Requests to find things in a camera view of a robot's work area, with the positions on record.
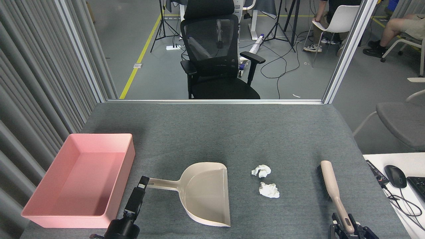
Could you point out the beige plastic dustpan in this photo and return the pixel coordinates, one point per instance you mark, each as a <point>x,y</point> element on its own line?
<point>206,192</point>

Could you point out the black keyboard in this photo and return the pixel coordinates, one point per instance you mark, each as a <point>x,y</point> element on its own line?
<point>418,186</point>

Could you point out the white plastic chair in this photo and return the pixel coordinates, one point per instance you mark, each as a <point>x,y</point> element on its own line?
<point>342,20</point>

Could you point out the black tripod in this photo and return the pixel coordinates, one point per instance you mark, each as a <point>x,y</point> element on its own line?
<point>162,23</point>
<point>275,30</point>

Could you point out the white power strip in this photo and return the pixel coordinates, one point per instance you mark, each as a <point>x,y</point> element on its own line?
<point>173,47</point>

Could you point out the silver frame post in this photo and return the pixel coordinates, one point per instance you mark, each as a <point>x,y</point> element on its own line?
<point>83,53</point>
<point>352,43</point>

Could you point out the white paper wad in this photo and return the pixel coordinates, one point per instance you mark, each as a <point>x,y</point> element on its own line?
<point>269,190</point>
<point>261,171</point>

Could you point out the grey curtain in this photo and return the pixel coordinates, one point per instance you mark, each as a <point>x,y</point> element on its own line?
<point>26,83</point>

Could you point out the grey padded office chair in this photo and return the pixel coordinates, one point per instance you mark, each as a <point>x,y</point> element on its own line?
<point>401,122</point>

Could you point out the white tube purple end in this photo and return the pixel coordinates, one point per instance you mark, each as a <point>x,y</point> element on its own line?
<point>256,44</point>

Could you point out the black computer mouse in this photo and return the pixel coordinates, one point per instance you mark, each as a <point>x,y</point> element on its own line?
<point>395,176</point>

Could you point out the seated person white shoes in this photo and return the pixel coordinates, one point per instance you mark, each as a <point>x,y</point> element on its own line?
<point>320,33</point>

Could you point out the metal floor outlet plate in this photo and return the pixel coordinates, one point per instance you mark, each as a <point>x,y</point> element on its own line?
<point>138,65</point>

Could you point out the black mesh office chair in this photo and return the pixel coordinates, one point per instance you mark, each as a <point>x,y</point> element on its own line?
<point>215,43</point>

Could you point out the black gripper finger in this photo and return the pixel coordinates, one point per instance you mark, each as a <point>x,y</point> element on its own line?
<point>336,232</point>
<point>136,200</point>
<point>363,234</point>

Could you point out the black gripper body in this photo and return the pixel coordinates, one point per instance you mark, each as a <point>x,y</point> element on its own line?
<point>123,230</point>

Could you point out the silver table rail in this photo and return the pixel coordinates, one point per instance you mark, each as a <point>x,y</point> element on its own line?
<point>215,101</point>

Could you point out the beige brush black bristles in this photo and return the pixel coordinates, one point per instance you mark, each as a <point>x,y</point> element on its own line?
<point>330,181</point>

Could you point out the white frame wheeled chair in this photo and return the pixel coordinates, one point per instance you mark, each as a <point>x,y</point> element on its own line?
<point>401,41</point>

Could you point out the black remote red button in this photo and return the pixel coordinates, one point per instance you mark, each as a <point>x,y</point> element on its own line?
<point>377,172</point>

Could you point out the white stand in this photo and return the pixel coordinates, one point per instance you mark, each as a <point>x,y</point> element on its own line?
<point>255,23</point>

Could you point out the seated person bare legs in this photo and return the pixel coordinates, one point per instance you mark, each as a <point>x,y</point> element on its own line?
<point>395,30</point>

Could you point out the white desk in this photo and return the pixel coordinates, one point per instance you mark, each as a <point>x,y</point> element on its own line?
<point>385,205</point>

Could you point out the pink plastic bin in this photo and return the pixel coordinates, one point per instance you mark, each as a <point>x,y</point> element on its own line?
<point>76,166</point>

